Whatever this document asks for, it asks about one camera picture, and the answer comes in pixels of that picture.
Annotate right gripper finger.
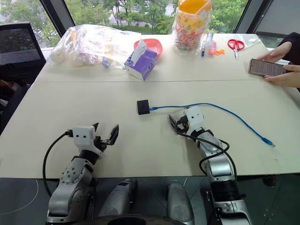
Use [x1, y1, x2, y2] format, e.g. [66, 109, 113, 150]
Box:
[168, 114, 179, 135]
[170, 113, 185, 123]

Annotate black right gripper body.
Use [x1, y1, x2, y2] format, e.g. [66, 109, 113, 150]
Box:
[175, 116, 189, 136]

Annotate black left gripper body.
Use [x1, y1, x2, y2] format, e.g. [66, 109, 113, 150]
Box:
[93, 132, 112, 152]

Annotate smartphone with lit screen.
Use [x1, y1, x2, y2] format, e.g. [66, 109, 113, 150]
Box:
[248, 58, 293, 78]

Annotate small black adapter box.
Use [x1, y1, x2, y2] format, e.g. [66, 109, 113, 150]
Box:
[136, 99, 151, 116]

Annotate person's left hand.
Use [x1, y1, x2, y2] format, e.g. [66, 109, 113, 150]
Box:
[263, 64, 300, 89]

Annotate person's right hand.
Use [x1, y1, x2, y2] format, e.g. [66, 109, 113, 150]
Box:
[256, 41, 293, 63]

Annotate silver left robot leg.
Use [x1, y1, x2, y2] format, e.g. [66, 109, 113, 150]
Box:
[97, 178, 138, 218]

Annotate silver robot leg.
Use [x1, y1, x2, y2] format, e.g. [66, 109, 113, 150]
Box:
[166, 180, 195, 225]
[97, 178, 138, 218]

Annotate purple tissue box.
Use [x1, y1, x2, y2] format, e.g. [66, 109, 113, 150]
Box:
[124, 39, 158, 82]

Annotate pink plastic bowl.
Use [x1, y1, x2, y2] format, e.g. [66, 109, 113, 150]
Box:
[134, 38, 163, 57]

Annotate silver right robot leg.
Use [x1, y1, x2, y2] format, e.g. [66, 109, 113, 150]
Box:
[166, 180, 195, 225]

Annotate clear plastic bag with items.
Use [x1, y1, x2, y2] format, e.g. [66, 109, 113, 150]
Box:
[50, 23, 142, 69]

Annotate dark rounded robot torso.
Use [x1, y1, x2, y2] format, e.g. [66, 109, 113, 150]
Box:
[88, 213, 186, 225]

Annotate bagged orange tub of toys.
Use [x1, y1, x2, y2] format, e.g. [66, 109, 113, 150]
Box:
[172, 0, 213, 57]

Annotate black caster wheel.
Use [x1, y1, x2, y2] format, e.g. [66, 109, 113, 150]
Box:
[262, 175, 277, 188]

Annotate small clear plastic bag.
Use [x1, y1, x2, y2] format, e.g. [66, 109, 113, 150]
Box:
[233, 34, 261, 48]

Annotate black mesh office chair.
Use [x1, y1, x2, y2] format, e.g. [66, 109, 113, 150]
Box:
[0, 22, 47, 83]

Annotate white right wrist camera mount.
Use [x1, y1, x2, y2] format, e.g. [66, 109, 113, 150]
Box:
[182, 106, 205, 132]

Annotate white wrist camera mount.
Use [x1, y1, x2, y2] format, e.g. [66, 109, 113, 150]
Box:
[182, 106, 205, 132]
[71, 126, 104, 156]

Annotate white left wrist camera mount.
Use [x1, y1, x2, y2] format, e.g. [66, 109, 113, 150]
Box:
[71, 126, 104, 156]

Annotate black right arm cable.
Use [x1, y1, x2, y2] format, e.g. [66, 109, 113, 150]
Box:
[175, 120, 238, 182]

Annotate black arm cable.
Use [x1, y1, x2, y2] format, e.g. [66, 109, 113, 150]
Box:
[42, 130, 74, 198]
[175, 120, 238, 182]

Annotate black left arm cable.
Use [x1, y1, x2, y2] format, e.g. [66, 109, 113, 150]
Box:
[42, 130, 74, 198]

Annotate blue Ethernet cable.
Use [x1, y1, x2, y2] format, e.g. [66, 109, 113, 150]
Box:
[150, 102, 277, 148]

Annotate red handled scissors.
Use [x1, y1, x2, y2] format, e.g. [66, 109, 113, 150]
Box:
[227, 38, 245, 60]

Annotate black window frame pillar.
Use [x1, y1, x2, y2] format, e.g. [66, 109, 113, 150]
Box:
[39, 0, 76, 38]
[233, 0, 274, 34]

